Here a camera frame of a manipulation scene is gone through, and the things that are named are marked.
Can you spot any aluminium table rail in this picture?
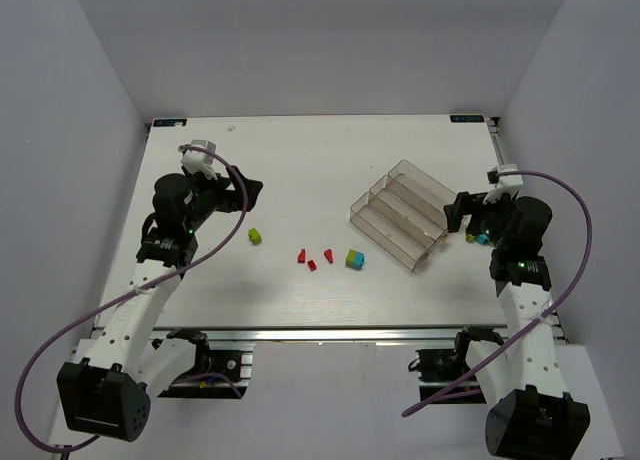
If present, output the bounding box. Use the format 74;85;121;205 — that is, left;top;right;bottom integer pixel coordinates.
94;325;566;344

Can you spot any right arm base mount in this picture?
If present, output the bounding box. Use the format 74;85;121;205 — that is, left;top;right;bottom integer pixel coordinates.
408;326;504;400

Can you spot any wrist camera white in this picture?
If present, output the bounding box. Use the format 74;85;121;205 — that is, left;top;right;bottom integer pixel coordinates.
178;140;218;180
483;164;523;204

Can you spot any left corner label sticker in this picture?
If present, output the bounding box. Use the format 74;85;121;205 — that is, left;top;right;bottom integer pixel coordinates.
152;118;187;128

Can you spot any clear three-compartment organizer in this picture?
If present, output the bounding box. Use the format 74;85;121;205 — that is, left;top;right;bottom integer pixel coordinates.
349;160;455;271

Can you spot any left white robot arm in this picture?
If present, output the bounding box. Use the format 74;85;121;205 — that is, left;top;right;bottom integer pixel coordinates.
57;168;263;442

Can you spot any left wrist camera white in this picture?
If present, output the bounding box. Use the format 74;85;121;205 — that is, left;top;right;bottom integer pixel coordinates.
178;140;218;180

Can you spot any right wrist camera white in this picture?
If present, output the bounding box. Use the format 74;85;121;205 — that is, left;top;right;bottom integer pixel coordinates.
483;164;523;204

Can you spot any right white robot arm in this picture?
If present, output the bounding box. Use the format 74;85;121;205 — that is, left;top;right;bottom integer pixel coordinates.
444;192;590;459

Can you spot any right corner label sticker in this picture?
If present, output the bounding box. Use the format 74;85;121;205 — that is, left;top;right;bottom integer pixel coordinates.
449;114;485;123

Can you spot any small green lego brick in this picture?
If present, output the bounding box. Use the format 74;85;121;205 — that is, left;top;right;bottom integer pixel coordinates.
248;228;262;245

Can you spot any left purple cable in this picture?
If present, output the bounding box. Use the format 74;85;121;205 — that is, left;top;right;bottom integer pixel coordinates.
13;147;250;454

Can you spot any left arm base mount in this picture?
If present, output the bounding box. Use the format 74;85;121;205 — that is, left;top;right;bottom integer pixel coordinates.
158;339;253;400

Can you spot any corner label sticker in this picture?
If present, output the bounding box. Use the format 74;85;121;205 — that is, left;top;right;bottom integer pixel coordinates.
449;114;485;123
152;118;187;128

